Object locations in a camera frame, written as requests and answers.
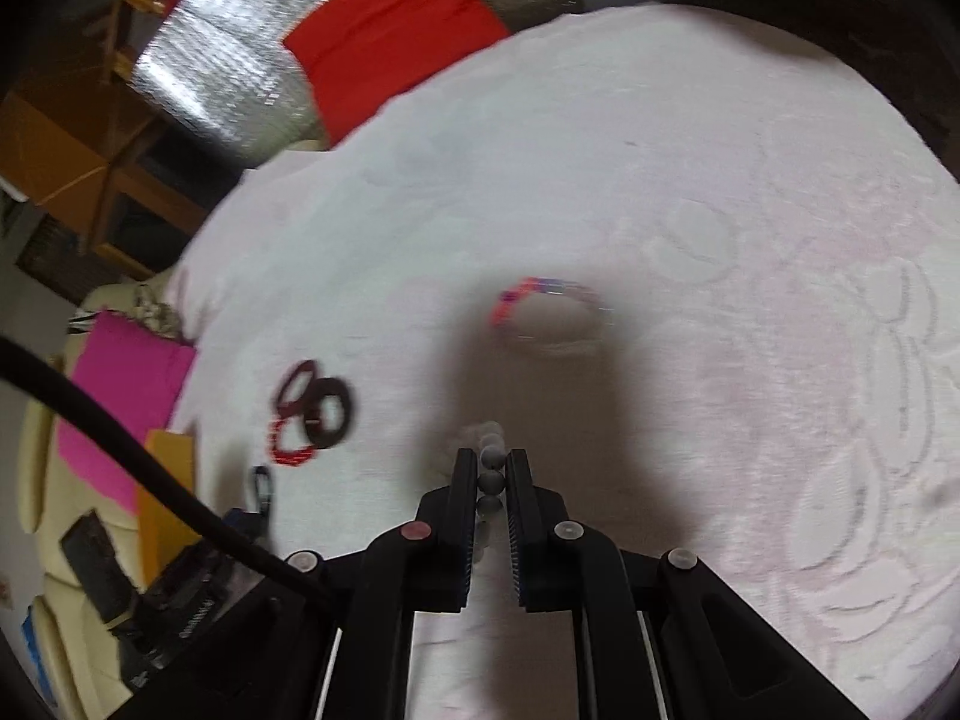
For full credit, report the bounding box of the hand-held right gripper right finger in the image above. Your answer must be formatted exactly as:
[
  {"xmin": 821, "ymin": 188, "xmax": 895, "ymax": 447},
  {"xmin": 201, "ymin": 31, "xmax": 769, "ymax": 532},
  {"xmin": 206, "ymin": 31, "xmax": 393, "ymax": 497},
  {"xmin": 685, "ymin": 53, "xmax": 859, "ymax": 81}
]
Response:
[{"xmin": 507, "ymin": 448, "xmax": 872, "ymax": 720}]

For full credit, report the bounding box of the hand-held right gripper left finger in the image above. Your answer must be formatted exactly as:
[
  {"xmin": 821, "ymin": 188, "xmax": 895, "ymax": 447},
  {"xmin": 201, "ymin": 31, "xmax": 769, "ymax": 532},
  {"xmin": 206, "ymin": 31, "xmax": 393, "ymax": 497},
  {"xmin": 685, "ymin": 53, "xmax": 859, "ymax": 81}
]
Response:
[{"xmin": 172, "ymin": 448, "xmax": 479, "ymax": 720}]

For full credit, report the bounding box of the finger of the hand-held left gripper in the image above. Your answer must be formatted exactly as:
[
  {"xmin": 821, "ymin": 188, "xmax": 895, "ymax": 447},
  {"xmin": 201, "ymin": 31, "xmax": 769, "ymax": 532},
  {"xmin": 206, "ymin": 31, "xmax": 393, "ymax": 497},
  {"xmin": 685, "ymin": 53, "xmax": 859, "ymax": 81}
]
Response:
[{"xmin": 247, "ymin": 466, "xmax": 273, "ymax": 535}]

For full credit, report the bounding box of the red bead bracelet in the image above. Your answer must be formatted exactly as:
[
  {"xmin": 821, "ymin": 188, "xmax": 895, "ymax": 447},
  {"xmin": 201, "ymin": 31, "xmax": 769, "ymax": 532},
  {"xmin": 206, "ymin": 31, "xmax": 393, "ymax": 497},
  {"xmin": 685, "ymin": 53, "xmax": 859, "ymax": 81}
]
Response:
[{"xmin": 270, "ymin": 416, "xmax": 320, "ymax": 466}]

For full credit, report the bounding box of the pale bead bracelet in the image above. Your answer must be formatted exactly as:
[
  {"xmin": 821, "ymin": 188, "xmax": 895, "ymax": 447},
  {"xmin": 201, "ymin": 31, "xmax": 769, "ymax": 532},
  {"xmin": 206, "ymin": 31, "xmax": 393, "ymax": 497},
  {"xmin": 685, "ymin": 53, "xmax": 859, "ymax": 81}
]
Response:
[{"xmin": 461, "ymin": 422, "xmax": 505, "ymax": 563}]

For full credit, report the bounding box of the orange cardboard box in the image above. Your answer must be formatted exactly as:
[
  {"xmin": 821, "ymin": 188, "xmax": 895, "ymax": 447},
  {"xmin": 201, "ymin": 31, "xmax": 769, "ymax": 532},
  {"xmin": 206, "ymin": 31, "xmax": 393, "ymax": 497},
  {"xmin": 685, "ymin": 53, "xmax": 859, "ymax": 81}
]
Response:
[{"xmin": 137, "ymin": 429, "xmax": 200, "ymax": 586}]

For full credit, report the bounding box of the dark band bracelet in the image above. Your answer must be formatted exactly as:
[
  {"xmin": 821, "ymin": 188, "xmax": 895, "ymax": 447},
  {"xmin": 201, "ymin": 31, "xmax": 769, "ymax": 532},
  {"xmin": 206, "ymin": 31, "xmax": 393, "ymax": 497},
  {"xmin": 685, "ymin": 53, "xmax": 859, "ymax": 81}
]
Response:
[{"xmin": 274, "ymin": 360, "xmax": 323, "ymax": 421}]

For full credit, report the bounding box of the black cord bracelet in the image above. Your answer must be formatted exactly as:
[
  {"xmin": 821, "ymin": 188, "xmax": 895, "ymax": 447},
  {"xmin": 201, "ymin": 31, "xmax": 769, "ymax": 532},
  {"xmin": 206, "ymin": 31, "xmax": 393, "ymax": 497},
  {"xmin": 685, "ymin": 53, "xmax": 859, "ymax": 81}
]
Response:
[{"xmin": 304, "ymin": 376, "xmax": 355, "ymax": 449}]

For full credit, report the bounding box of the multicolour bead bracelet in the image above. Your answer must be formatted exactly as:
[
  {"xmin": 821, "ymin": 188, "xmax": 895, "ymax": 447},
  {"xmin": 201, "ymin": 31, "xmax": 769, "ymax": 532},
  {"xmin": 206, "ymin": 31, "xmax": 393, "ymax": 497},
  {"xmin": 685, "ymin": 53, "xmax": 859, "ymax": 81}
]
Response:
[{"xmin": 491, "ymin": 277, "xmax": 612, "ymax": 357}]

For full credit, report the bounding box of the blue cloth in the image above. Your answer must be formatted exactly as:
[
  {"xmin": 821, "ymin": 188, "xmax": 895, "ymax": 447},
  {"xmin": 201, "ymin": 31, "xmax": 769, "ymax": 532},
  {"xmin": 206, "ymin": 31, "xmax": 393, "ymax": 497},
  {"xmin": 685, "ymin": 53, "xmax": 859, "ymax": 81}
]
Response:
[{"xmin": 21, "ymin": 600, "xmax": 58, "ymax": 706}]

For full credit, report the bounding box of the pink pillow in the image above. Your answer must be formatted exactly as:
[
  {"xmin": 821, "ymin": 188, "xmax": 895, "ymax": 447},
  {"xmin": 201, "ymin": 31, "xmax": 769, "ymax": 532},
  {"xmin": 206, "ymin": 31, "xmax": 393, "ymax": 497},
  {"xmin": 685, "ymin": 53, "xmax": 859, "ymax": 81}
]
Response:
[{"xmin": 56, "ymin": 311, "xmax": 197, "ymax": 515}]

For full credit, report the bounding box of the cream leather sofa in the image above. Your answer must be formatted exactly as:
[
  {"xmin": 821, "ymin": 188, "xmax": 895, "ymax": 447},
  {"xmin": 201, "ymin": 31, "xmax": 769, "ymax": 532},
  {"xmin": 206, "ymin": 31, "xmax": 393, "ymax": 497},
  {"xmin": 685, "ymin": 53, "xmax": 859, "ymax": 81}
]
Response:
[{"xmin": 15, "ymin": 281, "xmax": 196, "ymax": 720}]

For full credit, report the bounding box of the patterned cloth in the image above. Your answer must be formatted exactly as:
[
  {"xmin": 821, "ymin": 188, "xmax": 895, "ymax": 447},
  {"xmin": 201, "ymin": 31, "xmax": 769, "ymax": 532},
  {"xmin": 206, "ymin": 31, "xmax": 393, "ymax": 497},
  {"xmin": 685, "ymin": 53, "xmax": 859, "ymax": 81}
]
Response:
[{"xmin": 131, "ymin": 283, "xmax": 188, "ymax": 340}]

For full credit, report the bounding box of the wooden cabinet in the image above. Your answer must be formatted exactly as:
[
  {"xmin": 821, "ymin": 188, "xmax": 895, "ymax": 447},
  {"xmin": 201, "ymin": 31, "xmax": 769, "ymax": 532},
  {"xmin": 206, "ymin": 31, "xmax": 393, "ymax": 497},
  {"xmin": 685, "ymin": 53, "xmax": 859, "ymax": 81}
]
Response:
[{"xmin": 0, "ymin": 0, "xmax": 203, "ymax": 278}]

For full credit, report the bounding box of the silver foil mat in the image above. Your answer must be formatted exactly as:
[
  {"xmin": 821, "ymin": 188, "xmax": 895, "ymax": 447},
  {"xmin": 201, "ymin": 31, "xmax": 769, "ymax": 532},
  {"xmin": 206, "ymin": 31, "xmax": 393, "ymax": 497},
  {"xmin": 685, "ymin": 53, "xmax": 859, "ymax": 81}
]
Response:
[{"xmin": 133, "ymin": 0, "xmax": 578, "ymax": 166}]

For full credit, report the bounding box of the red pillow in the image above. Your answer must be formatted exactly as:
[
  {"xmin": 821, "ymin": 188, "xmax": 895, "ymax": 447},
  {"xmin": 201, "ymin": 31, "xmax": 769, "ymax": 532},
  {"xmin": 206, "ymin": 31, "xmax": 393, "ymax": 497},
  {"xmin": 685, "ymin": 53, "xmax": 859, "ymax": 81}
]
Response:
[{"xmin": 283, "ymin": 0, "xmax": 511, "ymax": 147}]

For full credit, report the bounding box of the black cable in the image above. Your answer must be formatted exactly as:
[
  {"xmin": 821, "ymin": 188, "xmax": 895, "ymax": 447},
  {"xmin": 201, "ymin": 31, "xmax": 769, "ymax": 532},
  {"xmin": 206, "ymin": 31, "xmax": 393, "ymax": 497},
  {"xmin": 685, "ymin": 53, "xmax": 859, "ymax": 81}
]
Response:
[{"xmin": 0, "ymin": 336, "xmax": 338, "ymax": 608}]

